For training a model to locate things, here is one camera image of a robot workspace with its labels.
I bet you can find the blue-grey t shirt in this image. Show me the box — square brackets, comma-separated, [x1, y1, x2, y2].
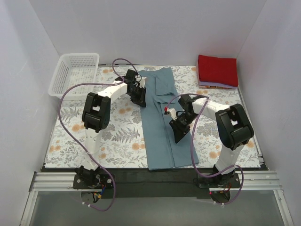
[139, 68, 192, 170]

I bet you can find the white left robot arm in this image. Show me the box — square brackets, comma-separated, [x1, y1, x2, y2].
[75, 69, 146, 188]

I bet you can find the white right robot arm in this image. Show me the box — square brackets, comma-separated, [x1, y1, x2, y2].
[164, 94, 254, 187]

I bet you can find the folded lilac t shirt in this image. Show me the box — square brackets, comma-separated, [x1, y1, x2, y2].
[198, 81, 238, 89]

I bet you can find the floral patterned table mat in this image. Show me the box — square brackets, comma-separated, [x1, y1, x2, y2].
[44, 65, 261, 169]

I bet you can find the folded red t shirt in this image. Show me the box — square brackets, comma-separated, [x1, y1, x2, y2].
[197, 55, 238, 84]

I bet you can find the white plastic mesh basket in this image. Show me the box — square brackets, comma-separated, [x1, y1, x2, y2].
[48, 53, 99, 99]

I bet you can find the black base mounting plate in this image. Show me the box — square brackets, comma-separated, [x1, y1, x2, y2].
[72, 168, 266, 202]

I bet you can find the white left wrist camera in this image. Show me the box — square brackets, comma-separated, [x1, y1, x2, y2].
[139, 77, 147, 88]

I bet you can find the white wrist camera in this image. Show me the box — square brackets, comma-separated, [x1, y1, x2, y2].
[139, 77, 147, 88]
[164, 107, 177, 120]

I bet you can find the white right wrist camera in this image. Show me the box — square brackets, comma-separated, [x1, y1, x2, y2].
[164, 107, 177, 120]

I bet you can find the aluminium extrusion rail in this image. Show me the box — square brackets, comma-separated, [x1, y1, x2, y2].
[21, 169, 293, 226]

